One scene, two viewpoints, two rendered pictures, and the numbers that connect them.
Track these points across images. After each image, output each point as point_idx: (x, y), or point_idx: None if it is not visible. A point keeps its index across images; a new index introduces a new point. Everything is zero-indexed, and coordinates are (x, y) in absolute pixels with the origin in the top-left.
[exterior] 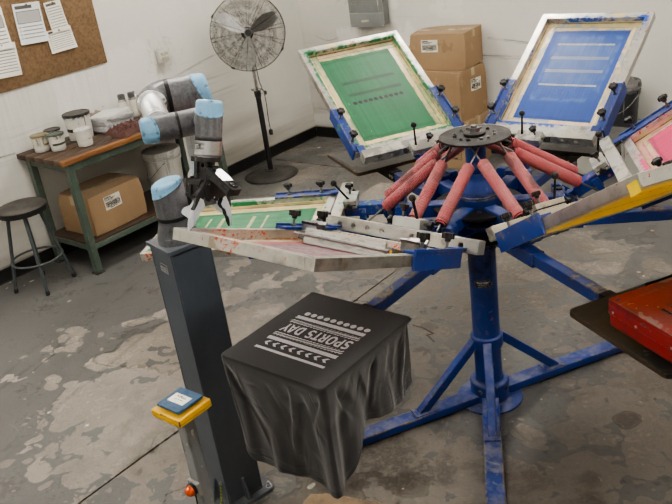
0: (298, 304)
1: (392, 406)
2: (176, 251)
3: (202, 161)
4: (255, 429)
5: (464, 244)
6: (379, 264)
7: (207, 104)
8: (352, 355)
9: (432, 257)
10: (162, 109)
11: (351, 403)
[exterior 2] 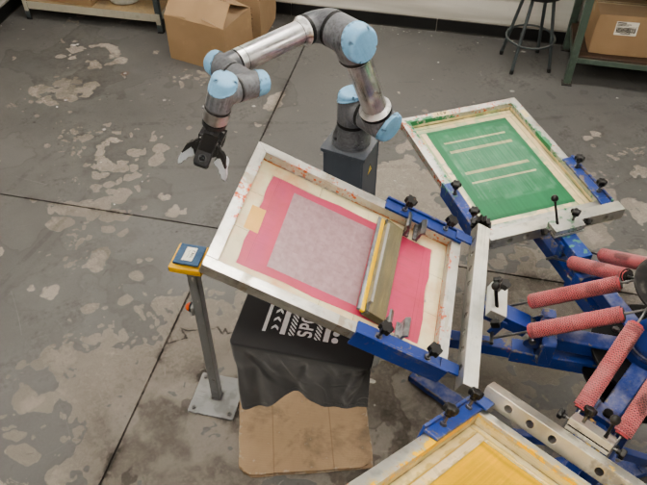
0: None
1: (324, 403)
2: (327, 150)
3: (201, 121)
4: None
5: (460, 370)
6: (296, 312)
7: (211, 81)
8: (288, 344)
9: (384, 350)
10: (248, 50)
11: (271, 370)
